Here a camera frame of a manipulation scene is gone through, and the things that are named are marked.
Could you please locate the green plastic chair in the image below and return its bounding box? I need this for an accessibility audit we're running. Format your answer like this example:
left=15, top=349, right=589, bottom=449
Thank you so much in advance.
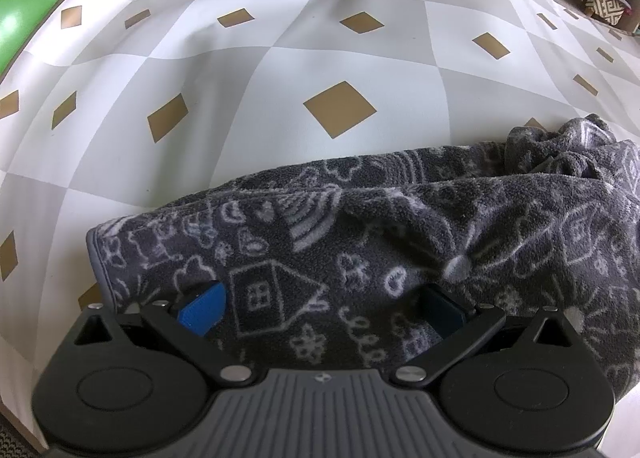
left=0, top=0, right=62, bottom=73

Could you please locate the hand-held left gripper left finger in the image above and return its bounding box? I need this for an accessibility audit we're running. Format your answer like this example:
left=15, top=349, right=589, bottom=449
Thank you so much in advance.
left=74, top=282, right=257, bottom=385

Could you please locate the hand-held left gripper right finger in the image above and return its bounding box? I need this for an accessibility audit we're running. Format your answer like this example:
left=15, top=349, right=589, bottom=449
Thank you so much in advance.
left=390, top=284, right=576, bottom=385

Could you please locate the grey patterned fleece jacket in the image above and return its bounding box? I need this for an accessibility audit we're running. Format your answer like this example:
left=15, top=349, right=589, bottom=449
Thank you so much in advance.
left=86, top=112, right=640, bottom=406

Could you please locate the grey white checkered tablecloth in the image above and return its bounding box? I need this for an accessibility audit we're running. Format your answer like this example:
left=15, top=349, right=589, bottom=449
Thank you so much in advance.
left=0, top=0, right=640, bottom=454

